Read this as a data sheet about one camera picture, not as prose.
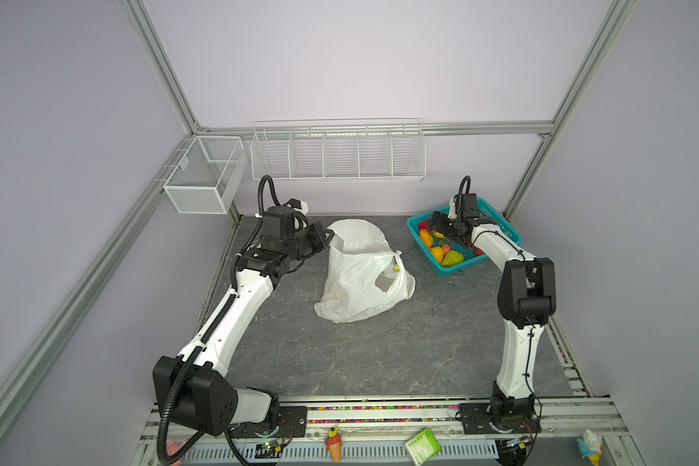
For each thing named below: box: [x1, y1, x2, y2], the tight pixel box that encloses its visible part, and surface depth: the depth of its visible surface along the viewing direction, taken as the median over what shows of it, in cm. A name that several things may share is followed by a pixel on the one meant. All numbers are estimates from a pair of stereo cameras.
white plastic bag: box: [314, 219, 416, 324], surface depth 74 cm
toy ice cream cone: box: [325, 425, 343, 464], surface depth 71 cm
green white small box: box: [404, 428, 442, 466], surface depth 70 cm
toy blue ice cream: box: [576, 429, 603, 466], surface depth 69 cm
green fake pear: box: [440, 250, 466, 267], surface depth 104 cm
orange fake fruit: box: [419, 229, 434, 248], surface depth 107 cm
